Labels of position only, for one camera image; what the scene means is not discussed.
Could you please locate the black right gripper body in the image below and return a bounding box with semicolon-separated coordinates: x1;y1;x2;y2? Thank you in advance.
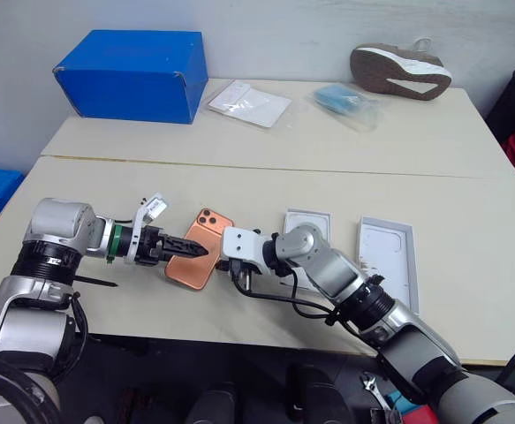
227;259;259;293

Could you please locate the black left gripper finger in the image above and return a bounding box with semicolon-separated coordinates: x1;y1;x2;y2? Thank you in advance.
163;235;209;254
163;246;206;261

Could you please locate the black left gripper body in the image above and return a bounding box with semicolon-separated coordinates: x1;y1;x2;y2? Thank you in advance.
133;226;168;268

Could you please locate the copper orange smartphone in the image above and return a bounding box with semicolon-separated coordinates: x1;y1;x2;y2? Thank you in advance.
164;207;237;293

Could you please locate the white phone box base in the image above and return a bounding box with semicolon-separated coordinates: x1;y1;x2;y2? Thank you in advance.
281;208;333;295

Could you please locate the white phone box lid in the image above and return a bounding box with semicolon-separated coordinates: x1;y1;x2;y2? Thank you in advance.
355;215;420;316

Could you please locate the blue cardboard box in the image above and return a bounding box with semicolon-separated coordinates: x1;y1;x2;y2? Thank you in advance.
52;29;210;126

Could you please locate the red box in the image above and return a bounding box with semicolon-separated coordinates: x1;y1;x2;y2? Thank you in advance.
398;403;438;424

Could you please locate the dark rounded shape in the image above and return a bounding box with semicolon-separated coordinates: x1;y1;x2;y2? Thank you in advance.
185;381;241;424

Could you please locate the plastic bag with white papers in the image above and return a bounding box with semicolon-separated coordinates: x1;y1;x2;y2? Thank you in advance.
207;79;294;131

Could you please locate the silver adjustable wrench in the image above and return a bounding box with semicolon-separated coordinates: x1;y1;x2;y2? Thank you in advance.
360;372;393;413

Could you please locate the plastic bag with blue item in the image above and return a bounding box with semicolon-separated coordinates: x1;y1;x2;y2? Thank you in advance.
311;82;387;133

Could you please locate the brown-soled sneaker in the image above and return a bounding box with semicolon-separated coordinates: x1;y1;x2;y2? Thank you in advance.
349;36;454;102

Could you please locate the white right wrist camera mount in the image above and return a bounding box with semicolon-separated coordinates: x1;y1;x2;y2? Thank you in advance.
219;226;268;274

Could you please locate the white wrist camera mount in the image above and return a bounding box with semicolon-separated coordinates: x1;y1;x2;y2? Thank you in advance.
219;226;268;274
123;191;170;267

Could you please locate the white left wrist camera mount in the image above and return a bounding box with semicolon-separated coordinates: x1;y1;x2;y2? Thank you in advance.
123;191;170;267

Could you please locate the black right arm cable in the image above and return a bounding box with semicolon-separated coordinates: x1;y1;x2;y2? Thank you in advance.
232;269;364;330

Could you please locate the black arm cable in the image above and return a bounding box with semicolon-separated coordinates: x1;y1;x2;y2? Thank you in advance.
232;269;364;330
60;291;91;384

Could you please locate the black cable tie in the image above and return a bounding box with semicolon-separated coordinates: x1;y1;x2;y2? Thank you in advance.
72;275;119;289

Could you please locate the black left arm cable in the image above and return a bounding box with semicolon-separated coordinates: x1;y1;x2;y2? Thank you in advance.
60;291;91;384

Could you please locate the black strap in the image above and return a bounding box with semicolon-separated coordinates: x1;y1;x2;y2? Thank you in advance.
496;347;515;386

